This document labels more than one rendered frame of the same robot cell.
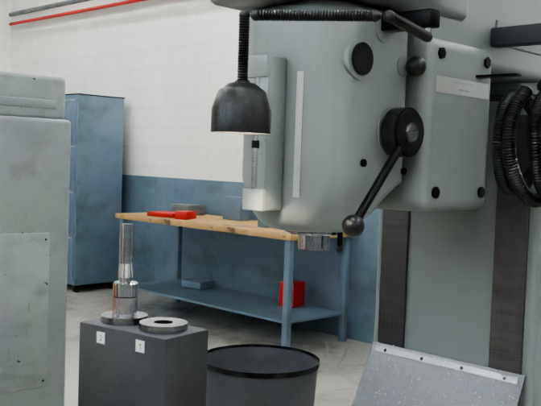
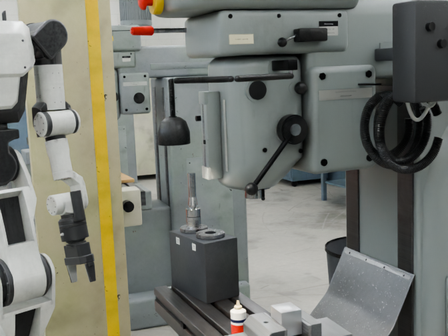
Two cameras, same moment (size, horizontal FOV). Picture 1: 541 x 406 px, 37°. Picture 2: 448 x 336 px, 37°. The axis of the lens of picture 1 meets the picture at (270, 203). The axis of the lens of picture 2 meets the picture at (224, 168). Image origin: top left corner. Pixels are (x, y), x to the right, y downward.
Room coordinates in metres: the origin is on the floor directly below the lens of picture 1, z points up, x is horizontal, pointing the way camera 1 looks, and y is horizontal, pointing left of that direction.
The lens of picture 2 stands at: (-0.37, -0.64, 1.60)
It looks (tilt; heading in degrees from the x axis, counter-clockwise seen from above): 8 degrees down; 23
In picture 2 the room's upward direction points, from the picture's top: 2 degrees counter-clockwise
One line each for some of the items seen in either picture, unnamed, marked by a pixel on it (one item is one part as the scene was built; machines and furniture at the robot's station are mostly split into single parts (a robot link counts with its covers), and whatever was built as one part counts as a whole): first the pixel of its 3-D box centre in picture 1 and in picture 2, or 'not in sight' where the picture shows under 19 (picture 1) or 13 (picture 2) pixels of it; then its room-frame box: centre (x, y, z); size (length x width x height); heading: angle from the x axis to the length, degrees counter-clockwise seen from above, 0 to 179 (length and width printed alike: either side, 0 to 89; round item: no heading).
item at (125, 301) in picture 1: (125, 300); (193, 219); (1.55, 0.27, 1.13); 0.05 x 0.05 x 0.05
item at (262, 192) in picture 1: (264, 134); (211, 135); (1.12, 0.01, 1.45); 0.04 x 0.04 x 0.21; 45
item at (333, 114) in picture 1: (320, 120); (253, 121); (1.20, -0.07, 1.47); 0.21 x 0.19 x 0.32; 45
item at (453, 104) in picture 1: (398, 127); (321, 116); (1.34, -0.20, 1.47); 0.24 x 0.19 x 0.26; 45
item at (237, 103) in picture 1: (241, 106); (173, 130); (0.98, 0.04, 1.47); 0.07 x 0.07 x 0.06
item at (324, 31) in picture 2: not in sight; (300, 37); (1.15, -0.21, 1.66); 0.12 x 0.04 x 0.04; 135
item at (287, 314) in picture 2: not in sight; (286, 319); (1.09, -0.17, 1.01); 0.06 x 0.05 x 0.06; 43
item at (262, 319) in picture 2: not in sight; (265, 330); (1.05, -0.13, 0.99); 0.12 x 0.06 x 0.04; 43
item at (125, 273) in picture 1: (125, 253); (192, 190); (1.55, 0.27, 1.22); 0.03 x 0.03 x 0.11
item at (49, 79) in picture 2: not in sight; (52, 100); (1.44, 0.70, 1.52); 0.13 x 0.12 x 0.22; 158
